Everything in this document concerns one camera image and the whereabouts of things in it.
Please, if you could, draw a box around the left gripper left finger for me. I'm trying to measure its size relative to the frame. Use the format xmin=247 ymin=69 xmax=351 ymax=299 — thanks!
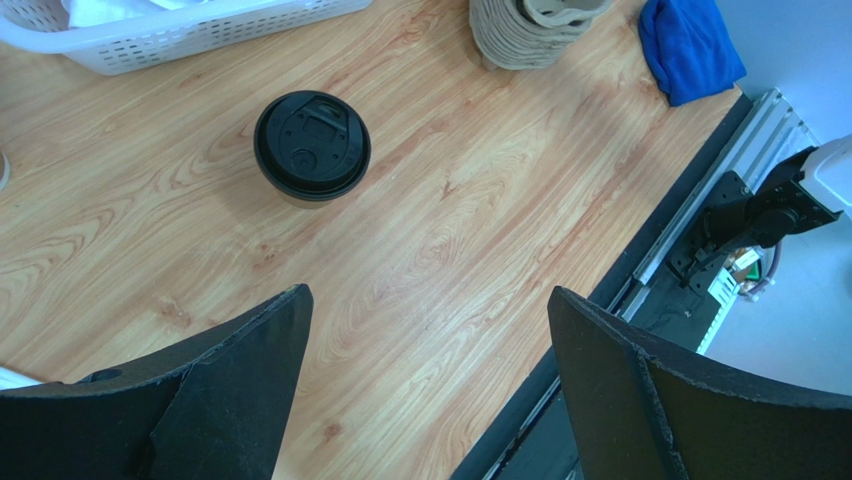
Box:
xmin=1 ymin=284 xmax=314 ymax=479

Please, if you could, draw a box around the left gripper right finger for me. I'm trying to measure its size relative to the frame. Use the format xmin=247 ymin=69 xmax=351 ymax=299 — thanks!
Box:
xmin=547 ymin=287 xmax=851 ymax=479

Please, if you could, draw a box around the black coffee cup lid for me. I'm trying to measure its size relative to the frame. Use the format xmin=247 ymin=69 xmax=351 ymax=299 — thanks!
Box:
xmin=253 ymin=90 xmax=372 ymax=208

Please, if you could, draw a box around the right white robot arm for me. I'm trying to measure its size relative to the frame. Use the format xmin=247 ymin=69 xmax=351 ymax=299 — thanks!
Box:
xmin=666 ymin=136 xmax=851 ymax=294

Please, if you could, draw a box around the blue cloth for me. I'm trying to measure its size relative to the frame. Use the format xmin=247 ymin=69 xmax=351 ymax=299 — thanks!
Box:
xmin=637 ymin=0 xmax=747 ymax=107

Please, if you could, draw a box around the stack of pulp cup carriers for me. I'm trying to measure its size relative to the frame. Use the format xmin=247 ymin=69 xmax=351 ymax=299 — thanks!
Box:
xmin=468 ymin=0 xmax=611 ymax=71

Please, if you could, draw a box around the white crumpled plastic bag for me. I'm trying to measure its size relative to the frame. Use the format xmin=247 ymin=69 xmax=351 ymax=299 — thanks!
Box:
xmin=61 ymin=0 xmax=205 ymax=29

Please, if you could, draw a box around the white plastic basket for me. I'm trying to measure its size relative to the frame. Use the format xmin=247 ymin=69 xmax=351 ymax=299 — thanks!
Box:
xmin=1 ymin=1 xmax=371 ymax=76

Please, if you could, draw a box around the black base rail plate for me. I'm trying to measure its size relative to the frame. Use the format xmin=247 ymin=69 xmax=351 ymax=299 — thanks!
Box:
xmin=449 ymin=93 xmax=820 ymax=480

